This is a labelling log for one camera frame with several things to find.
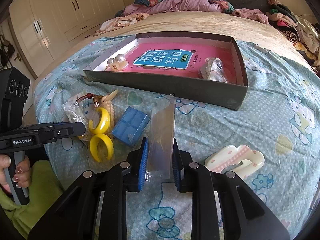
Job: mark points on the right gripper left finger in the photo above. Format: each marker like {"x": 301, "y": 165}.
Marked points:
{"x": 138, "y": 159}

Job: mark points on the cream wardrobe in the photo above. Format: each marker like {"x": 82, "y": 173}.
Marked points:
{"x": 45, "y": 29}

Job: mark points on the green sleeve forearm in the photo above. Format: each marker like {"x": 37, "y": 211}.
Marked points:
{"x": 44, "y": 190}

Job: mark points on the pink white garment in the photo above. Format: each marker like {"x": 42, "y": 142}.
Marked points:
{"x": 120, "y": 22}

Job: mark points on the pink fuzzy garment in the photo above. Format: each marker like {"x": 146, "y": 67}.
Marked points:
{"x": 251, "y": 14}

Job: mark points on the hanging bags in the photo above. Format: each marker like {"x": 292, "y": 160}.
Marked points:
{"x": 7, "y": 50}

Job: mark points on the cream pink cloud hair claw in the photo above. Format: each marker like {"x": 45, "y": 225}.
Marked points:
{"x": 242, "y": 159}

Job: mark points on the grey cardboard box tray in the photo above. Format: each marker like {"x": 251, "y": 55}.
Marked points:
{"x": 229, "y": 95}

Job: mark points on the pile of clothes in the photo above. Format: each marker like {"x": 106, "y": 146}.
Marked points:
{"x": 299, "y": 31}

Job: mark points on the blue square box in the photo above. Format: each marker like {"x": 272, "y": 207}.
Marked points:
{"x": 130, "y": 126}

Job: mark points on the beige spiral hair clip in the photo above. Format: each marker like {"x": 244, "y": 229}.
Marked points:
{"x": 106, "y": 103}

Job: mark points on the pearl hair clip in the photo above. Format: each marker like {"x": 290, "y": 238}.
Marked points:
{"x": 117, "y": 64}

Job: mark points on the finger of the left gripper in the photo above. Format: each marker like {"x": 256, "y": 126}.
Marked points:
{"x": 67, "y": 130}

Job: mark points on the beige bed cover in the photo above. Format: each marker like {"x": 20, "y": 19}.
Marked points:
{"x": 242, "y": 29}

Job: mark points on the silver jewelry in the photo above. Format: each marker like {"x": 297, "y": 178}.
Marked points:
{"x": 212, "y": 70}

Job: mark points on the left hand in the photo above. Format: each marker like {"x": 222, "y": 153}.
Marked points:
{"x": 22, "y": 174}

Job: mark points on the pink purple duvet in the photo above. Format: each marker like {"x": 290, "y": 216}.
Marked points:
{"x": 173, "y": 6}

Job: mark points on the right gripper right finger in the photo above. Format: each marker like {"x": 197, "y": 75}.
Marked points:
{"x": 180, "y": 168}

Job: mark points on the clear plastic jewelry bag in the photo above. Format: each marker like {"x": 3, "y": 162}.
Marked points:
{"x": 161, "y": 138}

